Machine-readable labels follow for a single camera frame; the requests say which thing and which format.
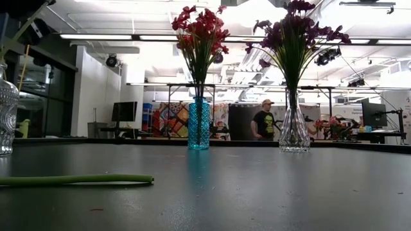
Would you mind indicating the yellow artificial tulip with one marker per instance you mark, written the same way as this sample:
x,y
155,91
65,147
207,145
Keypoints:
x,y
13,41

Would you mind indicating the green flower stem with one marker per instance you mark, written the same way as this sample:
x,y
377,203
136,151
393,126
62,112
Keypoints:
x,y
80,179

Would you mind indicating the black monitor on arm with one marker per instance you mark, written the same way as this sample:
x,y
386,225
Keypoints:
x,y
374,114

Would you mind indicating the clear round glass vase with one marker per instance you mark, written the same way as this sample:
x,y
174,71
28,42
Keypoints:
x,y
8,122

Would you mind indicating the blue glass vase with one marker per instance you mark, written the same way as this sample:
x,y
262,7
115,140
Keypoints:
x,y
198,128

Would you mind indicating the clear conical glass vase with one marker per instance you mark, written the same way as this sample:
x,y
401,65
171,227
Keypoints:
x,y
293,138

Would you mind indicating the overhead LED light bar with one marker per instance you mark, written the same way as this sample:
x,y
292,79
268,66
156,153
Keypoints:
x,y
96,37

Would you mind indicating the black ceiling spot lamp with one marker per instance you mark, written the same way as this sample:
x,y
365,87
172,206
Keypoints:
x,y
219,58
111,61

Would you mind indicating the yellow green bottle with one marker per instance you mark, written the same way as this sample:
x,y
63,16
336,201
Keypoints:
x,y
25,126

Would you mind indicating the black background monitor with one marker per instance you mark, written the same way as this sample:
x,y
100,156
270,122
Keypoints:
x,y
124,111

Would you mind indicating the blue storage bins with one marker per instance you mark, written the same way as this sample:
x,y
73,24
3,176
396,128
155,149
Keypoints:
x,y
147,109

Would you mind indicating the colourful patterned quilt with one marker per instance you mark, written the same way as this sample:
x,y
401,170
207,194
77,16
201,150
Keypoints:
x,y
173,118

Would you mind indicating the person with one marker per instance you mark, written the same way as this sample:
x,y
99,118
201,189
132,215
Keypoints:
x,y
265,123

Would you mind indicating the background robot station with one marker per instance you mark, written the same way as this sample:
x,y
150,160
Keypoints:
x,y
337,128

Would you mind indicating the black background rig frame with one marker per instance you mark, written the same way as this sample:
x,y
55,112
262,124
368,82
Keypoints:
x,y
154,84

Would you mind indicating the black ceiling camera rig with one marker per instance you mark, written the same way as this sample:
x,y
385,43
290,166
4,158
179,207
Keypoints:
x,y
327,57

